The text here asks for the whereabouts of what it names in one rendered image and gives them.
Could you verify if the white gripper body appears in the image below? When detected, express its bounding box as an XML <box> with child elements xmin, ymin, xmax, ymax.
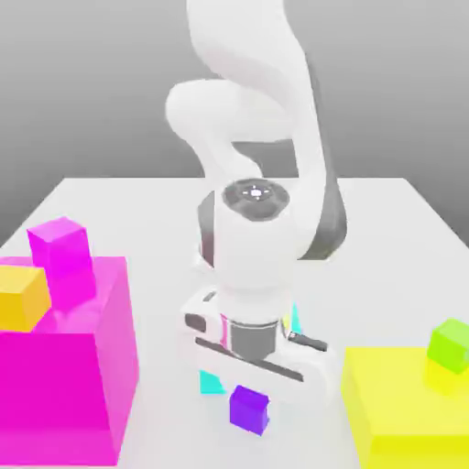
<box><xmin>192</xmin><ymin>333</ymin><xmax>341</xmax><ymax>403</ymax></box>

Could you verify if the small purple cube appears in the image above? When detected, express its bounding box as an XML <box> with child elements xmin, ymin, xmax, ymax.
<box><xmin>229</xmin><ymin>384</ymin><xmax>271</xmax><ymax>438</ymax></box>

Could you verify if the small green cube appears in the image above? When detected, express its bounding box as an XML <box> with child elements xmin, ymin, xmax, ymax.
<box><xmin>426</xmin><ymin>317</ymin><xmax>469</xmax><ymax>376</ymax></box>

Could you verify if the small magenta cube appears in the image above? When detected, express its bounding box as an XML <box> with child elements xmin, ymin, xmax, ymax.
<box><xmin>26</xmin><ymin>215</ymin><xmax>97</xmax><ymax>313</ymax></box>

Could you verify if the small orange cube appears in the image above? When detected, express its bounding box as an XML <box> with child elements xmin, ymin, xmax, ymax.
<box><xmin>0</xmin><ymin>264</ymin><xmax>53</xmax><ymax>333</ymax></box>

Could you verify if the large yellow box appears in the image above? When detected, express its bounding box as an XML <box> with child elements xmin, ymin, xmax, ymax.
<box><xmin>340</xmin><ymin>345</ymin><xmax>469</xmax><ymax>469</ymax></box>

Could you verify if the large magenta box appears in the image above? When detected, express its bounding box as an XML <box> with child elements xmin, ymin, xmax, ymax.
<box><xmin>0</xmin><ymin>255</ymin><xmax>141</xmax><ymax>469</ymax></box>

